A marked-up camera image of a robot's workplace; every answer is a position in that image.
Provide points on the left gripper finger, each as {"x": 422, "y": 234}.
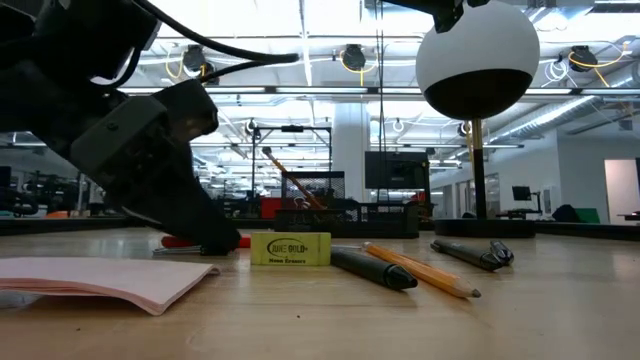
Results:
{"x": 190, "y": 112}
{"x": 150, "y": 175}

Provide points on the red pen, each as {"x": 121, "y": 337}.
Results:
{"x": 175, "y": 242}

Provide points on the pink sticky note pad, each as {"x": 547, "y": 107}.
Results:
{"x": 100, "y": 280}

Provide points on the yellow wooden pencil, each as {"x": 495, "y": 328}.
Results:
{"x": 425, "y": 272}
{"x": 290, "y": 175}

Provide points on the yellow eraser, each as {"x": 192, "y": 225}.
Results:
{"x": 290, "y": 247}

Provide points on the thick black marker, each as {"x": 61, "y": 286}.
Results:
{"x": 370, "y": 267}

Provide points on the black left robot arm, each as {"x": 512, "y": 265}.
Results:
{"x": 75, "y": 30}

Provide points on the black mesh desk organizer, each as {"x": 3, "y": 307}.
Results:
{"x": 350, "y": 225}

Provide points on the red storage bin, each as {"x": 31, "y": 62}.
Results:
{"x": 269, "y": 207}

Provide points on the large black monitor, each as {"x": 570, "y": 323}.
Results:
{"x": 395, "y": 170}

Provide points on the white black globe table lamp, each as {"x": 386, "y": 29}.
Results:
{"x": 480, "y": 60}

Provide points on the small black monitor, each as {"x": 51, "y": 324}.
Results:
{"x": 521, "y": 193}

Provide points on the green board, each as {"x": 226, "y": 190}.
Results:
{"x": 589, "y": 215}

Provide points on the black aluminium table frame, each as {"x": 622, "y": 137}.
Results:
{"x": 60, "y": 225}

